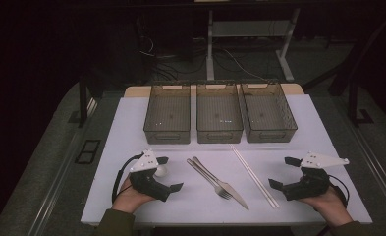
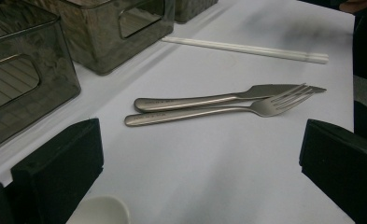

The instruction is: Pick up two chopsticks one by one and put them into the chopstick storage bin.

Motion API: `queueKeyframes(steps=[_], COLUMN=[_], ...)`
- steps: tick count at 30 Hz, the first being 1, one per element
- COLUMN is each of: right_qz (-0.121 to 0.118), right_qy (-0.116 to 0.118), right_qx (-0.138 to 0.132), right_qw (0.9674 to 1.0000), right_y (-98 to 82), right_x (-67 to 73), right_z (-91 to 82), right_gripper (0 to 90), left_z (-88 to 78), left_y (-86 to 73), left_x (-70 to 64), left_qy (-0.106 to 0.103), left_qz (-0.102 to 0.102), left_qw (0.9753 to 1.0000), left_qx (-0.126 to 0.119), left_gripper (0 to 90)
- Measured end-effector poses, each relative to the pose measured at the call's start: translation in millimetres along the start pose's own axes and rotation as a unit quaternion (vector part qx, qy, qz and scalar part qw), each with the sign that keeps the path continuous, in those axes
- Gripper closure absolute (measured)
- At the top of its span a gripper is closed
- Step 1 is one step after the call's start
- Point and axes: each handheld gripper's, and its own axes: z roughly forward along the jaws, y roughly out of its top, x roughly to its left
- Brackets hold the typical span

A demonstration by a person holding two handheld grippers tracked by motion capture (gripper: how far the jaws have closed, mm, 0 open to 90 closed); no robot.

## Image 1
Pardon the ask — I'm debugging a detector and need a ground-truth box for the smoky clear plastic basket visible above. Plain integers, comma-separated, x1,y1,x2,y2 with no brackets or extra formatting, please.
142,82,192,146
195,82,245,145
240,81,299,144

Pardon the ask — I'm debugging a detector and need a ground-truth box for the white metal desk frame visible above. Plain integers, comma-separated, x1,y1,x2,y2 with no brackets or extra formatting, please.
205,8,302,83

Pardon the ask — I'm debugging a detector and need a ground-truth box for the right hand-held gripper black cable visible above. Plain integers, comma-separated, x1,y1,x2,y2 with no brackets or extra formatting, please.
327,174,351,209

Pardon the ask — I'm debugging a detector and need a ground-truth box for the steel table knife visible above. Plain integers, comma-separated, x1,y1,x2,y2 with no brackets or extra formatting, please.
192,155,250,211

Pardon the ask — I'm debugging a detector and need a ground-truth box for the black metal stand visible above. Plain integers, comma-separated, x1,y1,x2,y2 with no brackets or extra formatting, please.
303,9,386,128

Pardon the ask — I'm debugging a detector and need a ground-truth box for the person's right hand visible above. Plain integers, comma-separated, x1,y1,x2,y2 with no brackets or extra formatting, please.
298,186,354,228

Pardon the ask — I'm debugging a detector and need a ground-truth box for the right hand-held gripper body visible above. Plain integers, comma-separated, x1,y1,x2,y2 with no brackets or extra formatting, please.
282,150,351,202

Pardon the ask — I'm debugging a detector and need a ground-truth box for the white table cover board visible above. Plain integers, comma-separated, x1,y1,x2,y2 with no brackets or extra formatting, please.
81,93,373,226

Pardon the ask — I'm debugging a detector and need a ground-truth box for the person's left hand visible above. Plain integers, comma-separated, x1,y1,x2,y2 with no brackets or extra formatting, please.
111,176,155,214

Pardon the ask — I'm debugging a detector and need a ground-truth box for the steel fork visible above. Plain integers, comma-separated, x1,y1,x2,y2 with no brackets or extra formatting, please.
186,158,234,201

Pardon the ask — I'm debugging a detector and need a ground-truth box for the metal floor rail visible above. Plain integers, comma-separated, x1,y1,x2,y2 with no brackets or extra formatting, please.
27,97,98,236
351,126,386,212

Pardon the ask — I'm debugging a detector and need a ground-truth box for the black floor cable bundle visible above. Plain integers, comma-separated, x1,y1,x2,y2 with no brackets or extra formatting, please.
136,18,213,83

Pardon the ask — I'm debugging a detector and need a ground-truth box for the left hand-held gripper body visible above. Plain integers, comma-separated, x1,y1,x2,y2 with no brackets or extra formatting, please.
129,148,172,203

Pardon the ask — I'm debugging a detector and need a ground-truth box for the white floor cable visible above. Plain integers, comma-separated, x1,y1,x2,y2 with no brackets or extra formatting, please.
222,48,268,82

